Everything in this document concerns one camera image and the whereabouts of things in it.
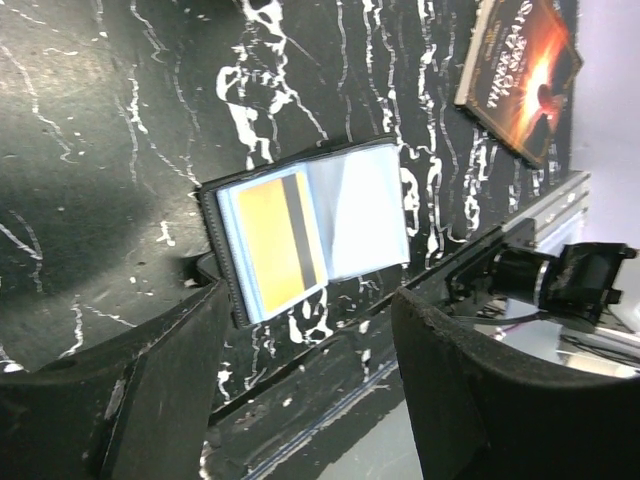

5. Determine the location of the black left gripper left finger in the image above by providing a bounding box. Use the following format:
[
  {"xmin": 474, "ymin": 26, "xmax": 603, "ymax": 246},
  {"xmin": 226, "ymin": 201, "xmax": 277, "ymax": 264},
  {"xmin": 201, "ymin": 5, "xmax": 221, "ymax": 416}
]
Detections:
[{"xmin": 1, "ymin": 281, "xmax": 230, "ymax": 479}]

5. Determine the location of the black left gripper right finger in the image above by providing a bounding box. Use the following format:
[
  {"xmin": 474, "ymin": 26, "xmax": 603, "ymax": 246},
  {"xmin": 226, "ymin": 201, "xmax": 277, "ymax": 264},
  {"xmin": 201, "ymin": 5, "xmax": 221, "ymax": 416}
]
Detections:
[{"xmin": 391, "ymin": 289, "xmax": 639, "ymax": 479}]

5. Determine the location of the blue credit card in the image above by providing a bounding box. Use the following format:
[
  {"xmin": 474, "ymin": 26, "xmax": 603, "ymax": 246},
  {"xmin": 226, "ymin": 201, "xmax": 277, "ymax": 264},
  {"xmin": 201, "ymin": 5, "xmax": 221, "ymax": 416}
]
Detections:
[{"xmin": 197, "ymin": 135, "xmax": 410, "ymax": 328}]

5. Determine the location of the gold magnetic stripe card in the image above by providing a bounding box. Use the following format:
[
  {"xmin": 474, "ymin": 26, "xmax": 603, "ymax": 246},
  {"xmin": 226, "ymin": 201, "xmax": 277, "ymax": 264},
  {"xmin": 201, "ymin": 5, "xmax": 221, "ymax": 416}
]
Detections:
[{"xmin": 234, "ymin": 171, "xmax": 328, "ymax": 318}]

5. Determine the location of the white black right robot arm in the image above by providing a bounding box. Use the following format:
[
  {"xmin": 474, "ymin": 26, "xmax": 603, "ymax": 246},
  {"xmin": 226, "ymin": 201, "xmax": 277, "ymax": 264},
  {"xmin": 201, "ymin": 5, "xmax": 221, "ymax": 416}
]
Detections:
[{"xmin": 448, "ymin": 242, "xmax": 638, "ymax": 325}]

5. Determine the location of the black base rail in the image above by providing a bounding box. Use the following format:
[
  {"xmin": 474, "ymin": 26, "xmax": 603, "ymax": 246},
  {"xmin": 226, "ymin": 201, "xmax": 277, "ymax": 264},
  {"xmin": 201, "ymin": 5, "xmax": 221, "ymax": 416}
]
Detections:
[{"xmin": 199, "ymin": 219, "xmax": 535, "ymax": 479}]

